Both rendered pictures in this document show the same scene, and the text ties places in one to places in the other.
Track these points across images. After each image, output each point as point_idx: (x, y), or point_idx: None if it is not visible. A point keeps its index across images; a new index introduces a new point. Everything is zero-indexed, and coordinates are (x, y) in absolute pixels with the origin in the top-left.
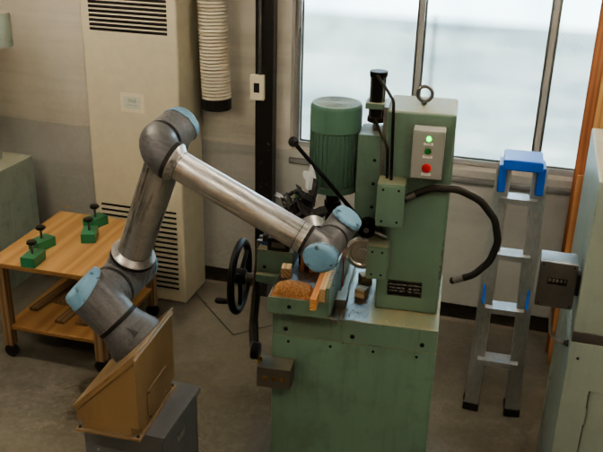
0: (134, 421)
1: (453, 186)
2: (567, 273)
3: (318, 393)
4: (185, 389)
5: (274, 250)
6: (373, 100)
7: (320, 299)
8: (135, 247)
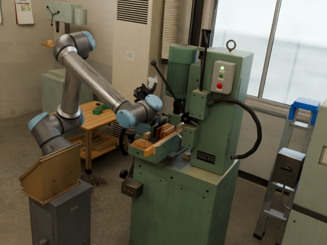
0: (41, 193)
1: (235, 99)
2: (293, 164)
3: (154, 205)
4: (84, 185)
5: None
6: (201, 46)
7: (153, 152)
8: (64, 105)
